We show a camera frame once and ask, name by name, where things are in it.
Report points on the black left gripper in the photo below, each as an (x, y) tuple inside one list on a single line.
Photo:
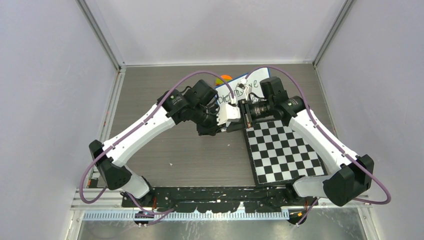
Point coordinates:
[(211, 130)]

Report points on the aluminium left frame post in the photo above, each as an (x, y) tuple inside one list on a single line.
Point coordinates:
[(95, 19)]

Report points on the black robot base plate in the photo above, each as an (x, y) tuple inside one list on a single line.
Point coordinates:
[(268, 199)]

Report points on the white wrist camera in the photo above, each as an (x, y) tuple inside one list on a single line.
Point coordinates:
[(228, 113), (244, 88)]

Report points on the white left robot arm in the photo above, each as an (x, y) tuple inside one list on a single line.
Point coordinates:
[(196, 104)]

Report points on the aluminium front frame rail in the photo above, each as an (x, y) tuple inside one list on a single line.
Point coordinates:
[(108, 208)]

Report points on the aluminium right frame post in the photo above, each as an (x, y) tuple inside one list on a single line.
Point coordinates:
[(340, 18)]

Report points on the blue framed whiteboard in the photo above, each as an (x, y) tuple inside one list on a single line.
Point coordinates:
[(253, 81)]

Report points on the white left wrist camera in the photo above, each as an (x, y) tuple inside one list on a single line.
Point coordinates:
[(228, 113)]

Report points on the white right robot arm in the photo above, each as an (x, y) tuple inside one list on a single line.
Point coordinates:
[(349, 175)]

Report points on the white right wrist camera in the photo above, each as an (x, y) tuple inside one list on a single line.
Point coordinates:
[(244, 88)]

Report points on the aluminium frame post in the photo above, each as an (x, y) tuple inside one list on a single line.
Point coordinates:
[(95, 19), (340, 18)]

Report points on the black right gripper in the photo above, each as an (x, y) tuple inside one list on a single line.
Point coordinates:
[(244, 105)]

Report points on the black white checkerboard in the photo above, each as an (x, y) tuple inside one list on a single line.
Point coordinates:
[(279, 155)]

